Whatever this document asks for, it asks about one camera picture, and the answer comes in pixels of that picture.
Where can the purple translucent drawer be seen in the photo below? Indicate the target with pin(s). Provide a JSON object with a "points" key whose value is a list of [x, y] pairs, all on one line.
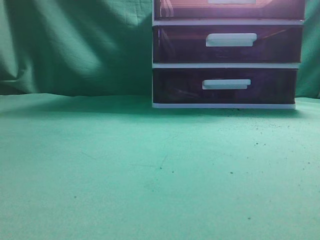
{"points": [[271, 44], [185, 86], [229, 9]]}

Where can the white plastic drawer cabinet frame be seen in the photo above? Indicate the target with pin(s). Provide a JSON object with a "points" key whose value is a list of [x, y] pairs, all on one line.
{"points": [[225, 84]]}

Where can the green cloth backdrop and cover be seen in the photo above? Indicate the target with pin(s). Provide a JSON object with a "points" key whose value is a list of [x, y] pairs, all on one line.
{"points": [[84, 155]]}

